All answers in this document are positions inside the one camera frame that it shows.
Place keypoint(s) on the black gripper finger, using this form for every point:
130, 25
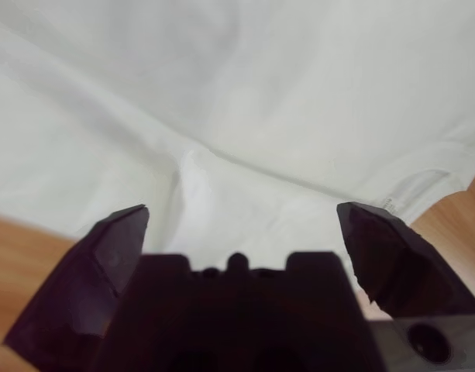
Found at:
86, 290
400, 271

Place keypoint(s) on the white Unitree t-shirt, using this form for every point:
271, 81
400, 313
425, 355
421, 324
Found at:
221, 97

